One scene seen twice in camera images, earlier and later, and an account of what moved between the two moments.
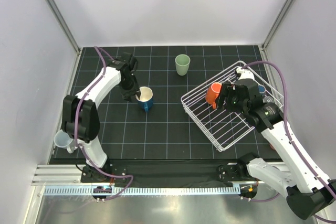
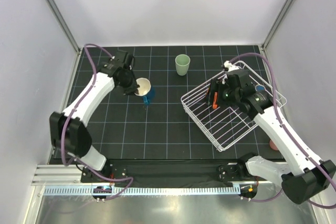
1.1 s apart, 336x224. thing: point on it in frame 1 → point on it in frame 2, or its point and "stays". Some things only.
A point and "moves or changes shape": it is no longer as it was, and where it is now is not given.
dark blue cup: [261, 89] stays
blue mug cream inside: [146, 99] moves or changes shape
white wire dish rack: [223, 127] stays
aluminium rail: [58, 174] stays
